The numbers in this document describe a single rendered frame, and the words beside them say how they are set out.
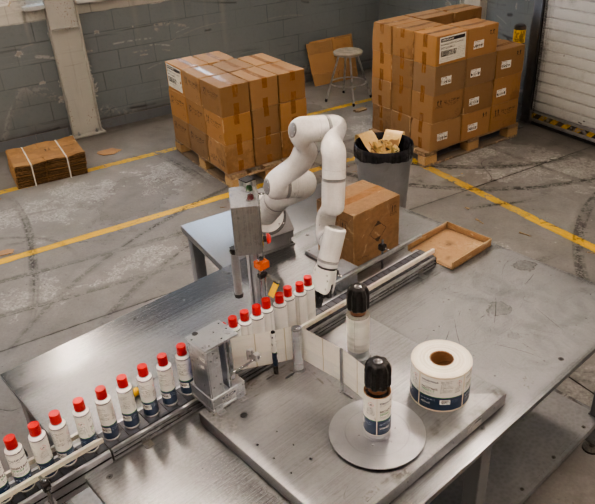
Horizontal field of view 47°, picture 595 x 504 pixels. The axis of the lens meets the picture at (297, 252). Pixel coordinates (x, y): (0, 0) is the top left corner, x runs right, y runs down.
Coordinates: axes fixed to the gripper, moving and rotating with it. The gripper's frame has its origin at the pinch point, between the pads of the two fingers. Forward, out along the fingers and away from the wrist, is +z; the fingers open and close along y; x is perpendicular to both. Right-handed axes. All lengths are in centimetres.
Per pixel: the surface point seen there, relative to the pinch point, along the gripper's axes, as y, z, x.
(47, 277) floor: -261, 95, 14
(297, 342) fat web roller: 20.5, 2.8, -30.0
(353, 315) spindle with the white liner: 28.6, -8.9, -13.3
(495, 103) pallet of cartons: -172, -81, 379
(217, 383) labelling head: 15, 16, -59
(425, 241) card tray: -12, -18, 81
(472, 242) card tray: 5, -23, 95
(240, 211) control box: -2, -38, -47
